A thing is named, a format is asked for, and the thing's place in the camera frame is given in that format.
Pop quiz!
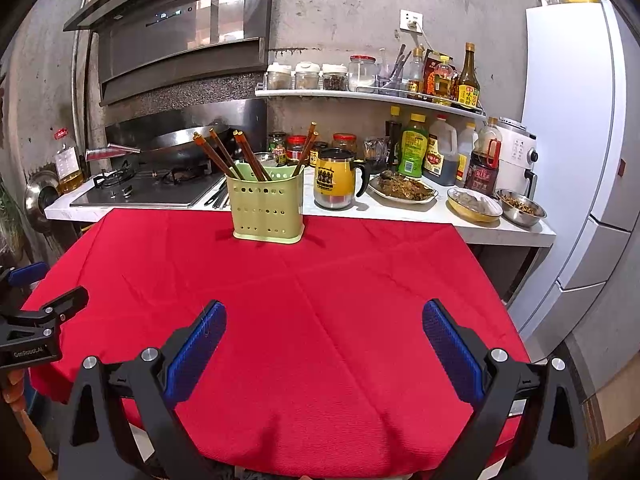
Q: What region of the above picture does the clear cup with utensils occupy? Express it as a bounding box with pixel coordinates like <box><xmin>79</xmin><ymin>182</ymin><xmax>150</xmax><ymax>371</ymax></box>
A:
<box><xmin>377</xmin><ymin>45</ymin><xmax>413</xmax><ymax>90</ymax></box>

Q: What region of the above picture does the green perforated chopstick holder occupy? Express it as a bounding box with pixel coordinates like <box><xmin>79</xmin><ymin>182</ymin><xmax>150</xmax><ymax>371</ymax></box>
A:
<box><xmin>226</xmin><ymin>161</ymin><xmax>306</xmax><ymax>244</ymax></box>

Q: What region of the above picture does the steel gas stove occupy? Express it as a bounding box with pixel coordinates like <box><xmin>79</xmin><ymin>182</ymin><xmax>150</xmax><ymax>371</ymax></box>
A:
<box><xmin>70</xmin><ymin>165</ymin><xmax>226</xmax><ymax>208</ymax></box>

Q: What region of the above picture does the round steel pot lid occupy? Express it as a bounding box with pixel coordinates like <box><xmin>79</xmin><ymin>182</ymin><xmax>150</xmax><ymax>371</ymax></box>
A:
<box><xmin>24</xmin><ymin>170</ymin><xmax>63</xmax><ymax>233</ymax></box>

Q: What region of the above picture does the green plastic bottle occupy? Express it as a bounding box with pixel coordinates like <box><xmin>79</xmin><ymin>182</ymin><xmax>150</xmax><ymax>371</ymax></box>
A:
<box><xmin>398</xmin><ymin>112</ymin><xmax>430</xmax><ymax>178</ymax></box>

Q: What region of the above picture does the yellow rimmed bowl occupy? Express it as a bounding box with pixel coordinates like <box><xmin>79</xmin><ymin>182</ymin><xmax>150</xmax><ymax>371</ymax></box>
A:
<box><xmin>446</xmin><ymin>186</ymin><xmax>504</xmax><ymax>223</ymax></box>

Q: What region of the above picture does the white refrigerator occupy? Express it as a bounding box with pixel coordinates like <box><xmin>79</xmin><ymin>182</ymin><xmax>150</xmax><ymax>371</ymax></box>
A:
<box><xmin>507</xmin><ymin>0</ymin><xmax>640</xmax><ymax>351</ymax></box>

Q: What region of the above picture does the white plastic jug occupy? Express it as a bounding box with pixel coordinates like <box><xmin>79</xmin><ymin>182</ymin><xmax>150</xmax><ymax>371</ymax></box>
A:
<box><xmin>456</xmin><ymin>121</ymin><xmax>480</xmax><ymax>183</ymax></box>

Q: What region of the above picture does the red seasoning packet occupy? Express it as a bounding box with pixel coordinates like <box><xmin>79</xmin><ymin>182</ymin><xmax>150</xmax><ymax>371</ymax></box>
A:
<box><xmin>423</xmin><ymin>50</ymin><xmax>453</xmax><ymax>96</ymax></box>

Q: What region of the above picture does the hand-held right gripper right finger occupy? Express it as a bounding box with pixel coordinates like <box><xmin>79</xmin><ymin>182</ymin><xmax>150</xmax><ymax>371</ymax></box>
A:
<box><xmin>421</xmin><ymin>299</ymin><xmax>591</xmax><ymax>480</ymax></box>

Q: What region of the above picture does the steel bowl of food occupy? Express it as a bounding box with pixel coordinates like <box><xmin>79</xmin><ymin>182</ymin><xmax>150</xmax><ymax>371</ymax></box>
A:
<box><xmin>495</xmin><ymin>188</ymin><xmax>547</xmax><ymax>227</ymax></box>

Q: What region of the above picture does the red tablecloth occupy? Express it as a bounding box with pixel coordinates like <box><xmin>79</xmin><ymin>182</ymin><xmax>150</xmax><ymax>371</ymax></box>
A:
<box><xmin>20</xmin><ymin>207</ymin><xmax>531</xmax><ymax>478</ymax></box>

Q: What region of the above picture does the glass jar red lid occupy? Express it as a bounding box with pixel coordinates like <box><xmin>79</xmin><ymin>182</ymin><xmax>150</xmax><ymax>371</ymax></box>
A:
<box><xmin>348</xmin><ymin>55</ymin><xmax>377</xmax><ymax>89</ymax></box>

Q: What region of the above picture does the small clear glass bottle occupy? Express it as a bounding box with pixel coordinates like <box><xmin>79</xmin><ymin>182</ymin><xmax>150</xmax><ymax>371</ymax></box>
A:
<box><xmin>406</xmin><ymin>49</ymin><xmax>426</xmax><ymax>95</ymax></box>

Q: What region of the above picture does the plate of cooked food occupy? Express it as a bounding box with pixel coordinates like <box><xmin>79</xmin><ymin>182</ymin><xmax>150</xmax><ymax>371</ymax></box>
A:
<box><xmin>367</xmin><ymin>170</ymin><xmax>440</xmax><ymax>205</ymax></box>

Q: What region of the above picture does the tall dark sauce bottle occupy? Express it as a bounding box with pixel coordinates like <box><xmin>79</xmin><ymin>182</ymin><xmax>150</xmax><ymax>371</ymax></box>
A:
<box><xmin>455</xmin><ymin>42</ymin><xmax>481</xmax><ymax>111</ymax></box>

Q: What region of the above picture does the clear cooking oil bottle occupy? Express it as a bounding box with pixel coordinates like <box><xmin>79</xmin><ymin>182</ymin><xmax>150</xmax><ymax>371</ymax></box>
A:
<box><xmin>54</xmin><ymin>142</ymin><xmax>85</xmax><ymax>195</ymax></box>

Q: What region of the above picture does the metal gas pipe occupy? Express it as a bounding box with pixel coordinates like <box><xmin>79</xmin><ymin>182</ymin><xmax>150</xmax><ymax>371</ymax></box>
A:
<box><xmin>70</xmin><ymin>0</ymin><xmax>108</xmax><ymax>153</ymax></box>

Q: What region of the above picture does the green-lidded sauce jar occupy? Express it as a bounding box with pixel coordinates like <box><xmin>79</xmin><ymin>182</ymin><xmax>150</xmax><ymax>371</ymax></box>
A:
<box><xmin>267</xmin><ymin>131</ymin><xmax>288</xmax><ymax>166</ymax></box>

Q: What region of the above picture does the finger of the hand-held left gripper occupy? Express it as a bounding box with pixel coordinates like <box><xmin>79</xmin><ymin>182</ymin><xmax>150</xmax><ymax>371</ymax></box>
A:
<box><xmin>0</xmin><ymin>286</ymin><xmax>90</xmax><ymax>343</ymax></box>
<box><xmin>0</xmin><ymin>261</ymin><xmax>49</xmax><ymax>292</ymax></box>

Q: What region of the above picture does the yellow oil bottle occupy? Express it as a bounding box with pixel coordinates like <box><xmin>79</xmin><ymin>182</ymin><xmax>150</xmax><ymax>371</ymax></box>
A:
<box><xmin>432</xmin><ymin>56</ymin><xmax>460</xmax><ymax>106</ymax></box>

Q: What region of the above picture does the white wall shelf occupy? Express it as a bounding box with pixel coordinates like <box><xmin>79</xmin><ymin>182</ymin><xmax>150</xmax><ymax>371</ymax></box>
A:
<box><xmin>255</xmin><ymin>87</ymin><xmax>488</xmax><ymax>121</ymax></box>

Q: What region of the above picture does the green plant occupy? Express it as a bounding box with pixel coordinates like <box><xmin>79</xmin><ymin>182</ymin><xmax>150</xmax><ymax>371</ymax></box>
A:
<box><xmin>0</xmin><ymin>185</ymin><xmax>26</xmax><ymax>256</ymax></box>

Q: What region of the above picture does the black soy sauce bottle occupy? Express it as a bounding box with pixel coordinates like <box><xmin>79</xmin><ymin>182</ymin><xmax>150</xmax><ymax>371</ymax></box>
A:
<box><xmin>385</xmin><ymin>106</ymin><xmax>403</xmax><ymax>171</ymax></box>

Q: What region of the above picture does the steel wok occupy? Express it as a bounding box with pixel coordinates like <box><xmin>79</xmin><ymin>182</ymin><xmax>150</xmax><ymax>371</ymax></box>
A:
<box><xmin>85</xmin><ymin>125</ymin><xmax>236</xmax><ymax>166</ymax></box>

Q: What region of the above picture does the dark snack packet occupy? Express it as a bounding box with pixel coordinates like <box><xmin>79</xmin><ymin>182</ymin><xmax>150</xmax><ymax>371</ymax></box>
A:
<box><xmin>363</xmin><ymin>137</ymin><xmax>390</xmax><ymax>173</ymax></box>

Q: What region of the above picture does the large dark liquid jug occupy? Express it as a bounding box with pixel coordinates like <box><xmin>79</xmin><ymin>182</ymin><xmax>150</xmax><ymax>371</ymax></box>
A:
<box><xmin>424</xmin><ymin>114</ymin><xmax>460</xmax><ymax>187</ymax></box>

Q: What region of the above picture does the white wall socket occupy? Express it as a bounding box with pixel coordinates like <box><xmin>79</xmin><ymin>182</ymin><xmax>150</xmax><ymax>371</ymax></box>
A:
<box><xmin>399</xmin><ymin>9</ymin><xmax>425</xmax><ymax>35</ymax></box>

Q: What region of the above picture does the dark steel range hood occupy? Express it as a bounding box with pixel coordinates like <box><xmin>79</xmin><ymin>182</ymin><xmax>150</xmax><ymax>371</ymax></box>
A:
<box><xmin>63</xmin><ymin>0</ymin><xmax>277</xmax><ymax>107</ymax></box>

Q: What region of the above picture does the white air fryer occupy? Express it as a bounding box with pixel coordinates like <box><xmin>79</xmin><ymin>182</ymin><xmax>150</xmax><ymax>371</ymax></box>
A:
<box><xmin>495</xmin><ymin>116</ymin><xmax>540</xmax><ymax>201</ymax></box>

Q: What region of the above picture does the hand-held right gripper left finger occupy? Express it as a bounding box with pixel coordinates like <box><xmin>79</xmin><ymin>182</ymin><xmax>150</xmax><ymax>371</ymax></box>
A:
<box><xmin>57</xmin><ymin>300</ymin><xmax>228</xmax><ymax>480</ymax></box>

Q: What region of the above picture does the person's left hand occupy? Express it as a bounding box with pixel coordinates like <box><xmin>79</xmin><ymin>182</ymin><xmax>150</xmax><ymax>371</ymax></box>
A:
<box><xmin>0</xmin><ymin>371</ymin><xmax>32</xmax><ymax>406</ymax></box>

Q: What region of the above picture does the white-lidded spice jar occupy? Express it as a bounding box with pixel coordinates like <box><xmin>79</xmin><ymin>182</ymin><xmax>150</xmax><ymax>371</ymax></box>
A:
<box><xmin>321</xmin><ymin>63</ymin><xmax>348</xmax><ymax>92</ymax></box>
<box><xmin>266</xmin><ymin>62</ymin><xmax>293</xmax><ymax>91</ymax></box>
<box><xmin>294</xmin><ymin>61</ymin><xmax>321</xmax><ymax>91</ymax></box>

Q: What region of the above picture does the set of wooden chopsticks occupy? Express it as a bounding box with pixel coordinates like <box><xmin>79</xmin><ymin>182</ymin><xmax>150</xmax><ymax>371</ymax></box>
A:
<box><xmin>193</xmin><ymin>121</ymin><xmax>319</xmax><ymax>182</ymax></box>

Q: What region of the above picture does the red-lidded sauce jar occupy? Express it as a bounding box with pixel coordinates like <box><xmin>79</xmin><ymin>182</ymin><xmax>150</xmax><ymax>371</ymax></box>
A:
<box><xmin>332</xmin><ymin>132</ymin><xmax>358</xmax><ymax>156</ymax></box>
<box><xmin>286</xmin><ymin>135</ymin><xmax>308</xmax><ymax>163</ymax></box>

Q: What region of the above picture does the light wooden furniture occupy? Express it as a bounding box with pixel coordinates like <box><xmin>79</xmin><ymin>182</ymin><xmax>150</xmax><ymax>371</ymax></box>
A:
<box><xmin>585</xmin><ymin>355</ymin><xmax>640</xmax><ymax>446</ymax></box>

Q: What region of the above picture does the yellow steel mug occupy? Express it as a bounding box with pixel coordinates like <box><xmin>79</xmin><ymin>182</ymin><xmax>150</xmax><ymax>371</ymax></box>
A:
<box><xmin>314</xmin><ymin>147</ymin><xmax>371</xmax><ymax>211</ymax></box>

